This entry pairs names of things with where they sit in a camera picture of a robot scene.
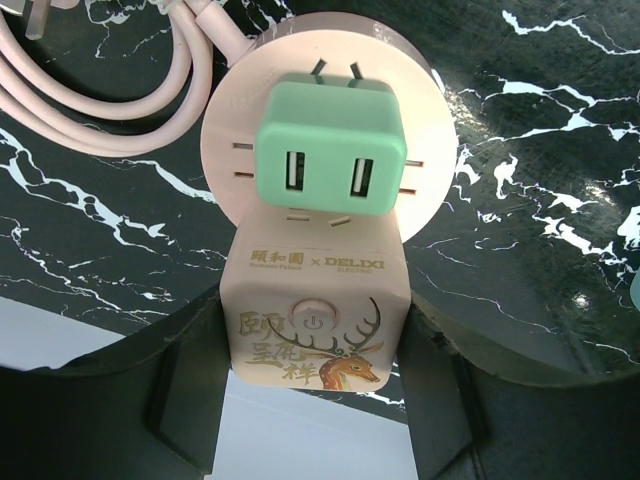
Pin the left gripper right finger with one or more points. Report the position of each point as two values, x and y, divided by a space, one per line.
479 410

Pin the green usb charger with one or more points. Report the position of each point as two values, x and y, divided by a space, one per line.
330 143

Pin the pink round socket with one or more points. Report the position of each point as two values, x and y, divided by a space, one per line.
337 39

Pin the pink cube socket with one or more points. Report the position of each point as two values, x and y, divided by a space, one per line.
315 300

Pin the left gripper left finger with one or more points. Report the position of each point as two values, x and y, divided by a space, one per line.
146 407

